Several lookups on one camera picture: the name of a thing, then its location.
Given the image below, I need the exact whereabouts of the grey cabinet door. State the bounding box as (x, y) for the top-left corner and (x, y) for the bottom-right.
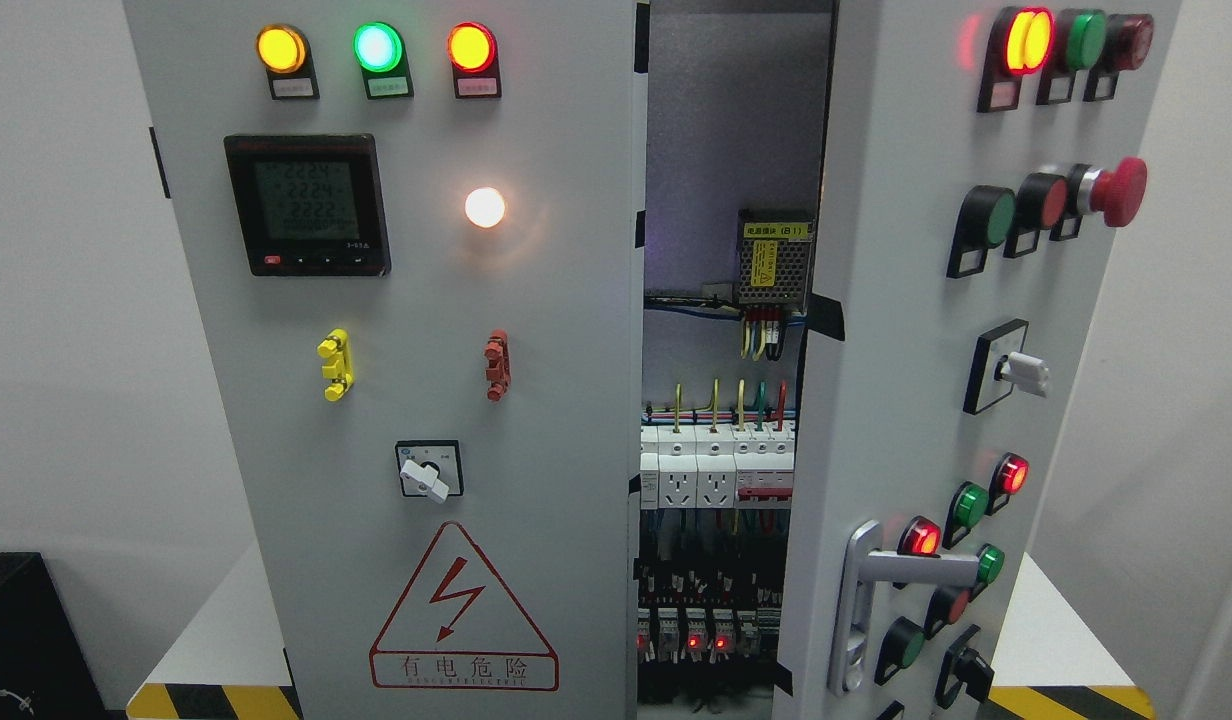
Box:
(772, 1), (1180, 719)
(124, 1), (646, 719)

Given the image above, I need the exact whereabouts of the red indicator lamp left door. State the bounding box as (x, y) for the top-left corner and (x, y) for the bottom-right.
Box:
(447, 22), (496, 74)

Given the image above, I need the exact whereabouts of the green indicator lamp left door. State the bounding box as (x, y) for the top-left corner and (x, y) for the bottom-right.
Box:
(354, 22), (405, 73)

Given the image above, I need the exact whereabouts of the yellow indicator lamp left door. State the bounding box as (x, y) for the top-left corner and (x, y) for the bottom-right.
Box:
(256, 23), (308, 76)

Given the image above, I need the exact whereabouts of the white socket breaker row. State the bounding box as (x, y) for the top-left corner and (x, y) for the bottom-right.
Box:
(639, 419), (796, 510)

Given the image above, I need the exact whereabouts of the metal mesh power supply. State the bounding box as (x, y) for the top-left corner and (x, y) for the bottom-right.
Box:
(736, 210), (816, 313)

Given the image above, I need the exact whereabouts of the white glowing indicator lamp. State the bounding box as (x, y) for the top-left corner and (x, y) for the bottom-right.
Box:
(464, 186), (508, 229)

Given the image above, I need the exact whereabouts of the lower relay terminal row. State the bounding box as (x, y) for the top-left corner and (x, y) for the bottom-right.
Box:
(633, 560), (784, 665)

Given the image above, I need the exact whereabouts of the red electric hazard warning sticker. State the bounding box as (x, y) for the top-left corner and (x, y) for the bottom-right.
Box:
(370, 522), (558, 692)

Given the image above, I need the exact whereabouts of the black digital power meter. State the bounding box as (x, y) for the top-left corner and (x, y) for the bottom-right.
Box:
(223, 133), (391, 275)

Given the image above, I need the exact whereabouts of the red mushroom emergency stop button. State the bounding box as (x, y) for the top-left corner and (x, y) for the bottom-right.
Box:
(1067, 158), (1148, 228)

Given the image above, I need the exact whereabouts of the yellow black hazard tape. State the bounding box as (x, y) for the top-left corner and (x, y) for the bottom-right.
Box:
(126, 682), (302, 719)

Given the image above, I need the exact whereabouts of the red terminal post block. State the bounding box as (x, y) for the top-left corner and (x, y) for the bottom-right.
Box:
(483, 328), (513, 404)

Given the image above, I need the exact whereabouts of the white rotary selector switch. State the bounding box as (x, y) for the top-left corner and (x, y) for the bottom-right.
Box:
(395, 439), (464, 503)

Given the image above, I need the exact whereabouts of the yellow terminal post block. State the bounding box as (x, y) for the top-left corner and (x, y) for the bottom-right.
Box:
(315, 328), (355, 402)

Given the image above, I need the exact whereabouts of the silver door lever handle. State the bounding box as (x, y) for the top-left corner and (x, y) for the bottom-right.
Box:
(827, 520), (979, 697)

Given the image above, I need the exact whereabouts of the white rotary switch right door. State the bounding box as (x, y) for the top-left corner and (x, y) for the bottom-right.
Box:
(963, 318), (1050, 415)

